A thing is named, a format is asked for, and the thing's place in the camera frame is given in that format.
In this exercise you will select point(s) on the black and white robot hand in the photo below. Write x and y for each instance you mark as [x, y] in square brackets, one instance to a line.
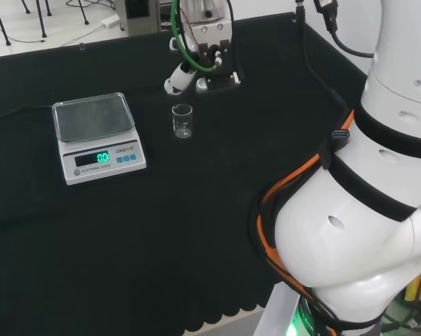
[207, 35]

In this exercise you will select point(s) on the small clear glass beaker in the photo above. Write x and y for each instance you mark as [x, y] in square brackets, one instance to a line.
[182, 129]

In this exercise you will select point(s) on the grey metal cabinet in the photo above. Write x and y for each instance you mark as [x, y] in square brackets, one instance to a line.
[137, 26]

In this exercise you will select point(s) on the white power strip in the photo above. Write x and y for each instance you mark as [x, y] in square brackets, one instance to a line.
[110, 21]

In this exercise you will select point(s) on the white electronic balance steel pan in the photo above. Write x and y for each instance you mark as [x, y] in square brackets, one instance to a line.
[95, 119]

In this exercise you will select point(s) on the black bench cloth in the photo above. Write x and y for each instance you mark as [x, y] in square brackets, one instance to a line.
[161, 245]

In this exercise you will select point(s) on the pale board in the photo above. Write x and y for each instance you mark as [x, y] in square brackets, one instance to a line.
[273, 315]

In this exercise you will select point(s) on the yellow stop button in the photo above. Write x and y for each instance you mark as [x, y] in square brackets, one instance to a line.
[418, 290]

